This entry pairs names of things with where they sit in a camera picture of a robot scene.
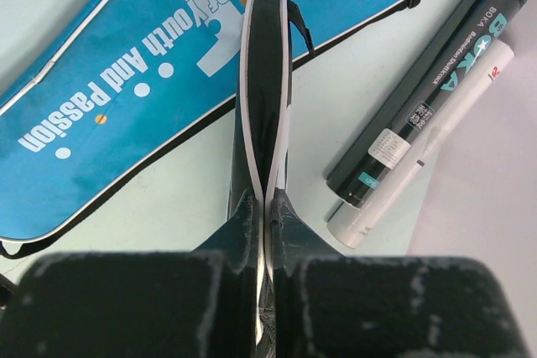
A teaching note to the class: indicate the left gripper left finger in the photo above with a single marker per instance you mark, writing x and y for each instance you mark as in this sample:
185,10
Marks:
150,304

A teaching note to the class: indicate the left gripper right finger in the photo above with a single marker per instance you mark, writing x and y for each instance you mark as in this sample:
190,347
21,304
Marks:
330,305

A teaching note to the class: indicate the white shuttlecock tube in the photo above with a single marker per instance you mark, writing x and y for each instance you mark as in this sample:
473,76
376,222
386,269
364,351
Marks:
350,225

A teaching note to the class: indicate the black racket bag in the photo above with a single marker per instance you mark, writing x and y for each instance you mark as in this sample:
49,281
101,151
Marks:
261,137

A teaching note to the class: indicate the blue racket bag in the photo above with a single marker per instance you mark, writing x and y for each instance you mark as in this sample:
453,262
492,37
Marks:
125,81

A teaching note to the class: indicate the black shuttlecock tube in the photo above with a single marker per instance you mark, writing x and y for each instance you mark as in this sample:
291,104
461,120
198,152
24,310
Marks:
453,52

